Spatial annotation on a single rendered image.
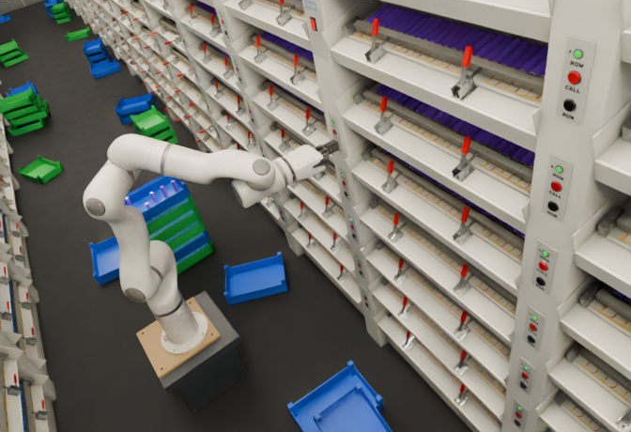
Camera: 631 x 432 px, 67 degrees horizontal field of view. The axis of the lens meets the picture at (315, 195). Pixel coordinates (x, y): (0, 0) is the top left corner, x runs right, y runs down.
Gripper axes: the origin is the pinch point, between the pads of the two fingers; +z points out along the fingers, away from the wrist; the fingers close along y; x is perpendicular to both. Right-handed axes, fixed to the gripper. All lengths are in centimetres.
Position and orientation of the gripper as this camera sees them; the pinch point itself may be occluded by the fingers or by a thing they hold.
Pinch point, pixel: (330, 146)
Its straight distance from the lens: 141.7
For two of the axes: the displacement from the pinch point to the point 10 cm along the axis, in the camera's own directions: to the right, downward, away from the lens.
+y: 5.3, 4.5, -7.2
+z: 8.3, -4.6, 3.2
